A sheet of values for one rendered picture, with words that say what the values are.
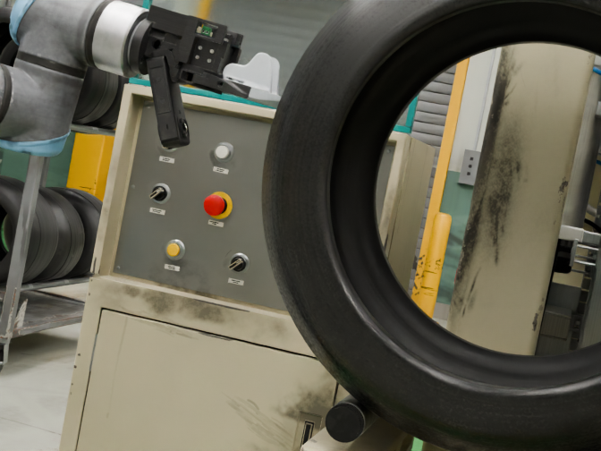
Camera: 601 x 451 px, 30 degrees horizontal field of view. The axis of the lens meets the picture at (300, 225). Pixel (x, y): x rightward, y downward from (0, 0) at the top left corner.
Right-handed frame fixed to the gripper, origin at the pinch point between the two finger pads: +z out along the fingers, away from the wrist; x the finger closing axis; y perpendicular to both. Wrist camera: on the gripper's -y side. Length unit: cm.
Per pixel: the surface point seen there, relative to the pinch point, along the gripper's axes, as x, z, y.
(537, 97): 28.4, 27.2, 12.2
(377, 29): -12.6, 11.3, 10.8
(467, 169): 923, -76, 12
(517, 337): 28.4, 34.9, -20.9
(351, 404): -7.6, 20.4, -30.2
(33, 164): 314, -191, -50
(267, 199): -9.6, 4.4, -10.9
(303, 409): 64, 2, -50
